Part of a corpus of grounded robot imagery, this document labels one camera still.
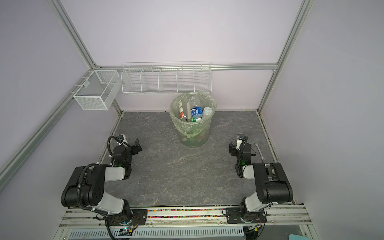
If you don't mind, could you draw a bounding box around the clear bottle red cap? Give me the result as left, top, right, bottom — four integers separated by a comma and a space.
203, 107, 213, 118

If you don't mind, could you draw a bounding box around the clear bottle blue label white cap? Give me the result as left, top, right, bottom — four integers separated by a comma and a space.
189, 96, 203, 118

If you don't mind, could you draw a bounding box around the square bottle red green label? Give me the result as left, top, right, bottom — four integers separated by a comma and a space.
178, 99, 189, 122

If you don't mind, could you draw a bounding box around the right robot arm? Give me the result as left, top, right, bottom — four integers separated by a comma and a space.
222, 139, 294, 225

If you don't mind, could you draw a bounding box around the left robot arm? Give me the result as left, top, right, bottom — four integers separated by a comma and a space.
61, 135, 142, 226

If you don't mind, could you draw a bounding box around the grey mesh waste bin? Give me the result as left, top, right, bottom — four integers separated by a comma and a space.
169, 92, 217, 148

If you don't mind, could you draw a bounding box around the green bin liner bag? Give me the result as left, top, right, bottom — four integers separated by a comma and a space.
169, 92, 217, 140

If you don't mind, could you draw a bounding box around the silver open-end wrench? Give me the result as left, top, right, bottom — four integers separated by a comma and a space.
255, 142, 265, 162

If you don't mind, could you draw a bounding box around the small white wire basket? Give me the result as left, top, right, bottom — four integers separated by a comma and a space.
74, 70, 122, 111

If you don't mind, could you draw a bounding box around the long white wire basket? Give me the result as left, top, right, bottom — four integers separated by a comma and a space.
121, 62, 212, 95

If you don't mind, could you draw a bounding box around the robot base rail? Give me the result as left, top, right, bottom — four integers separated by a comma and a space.
54, 205, 318, 240

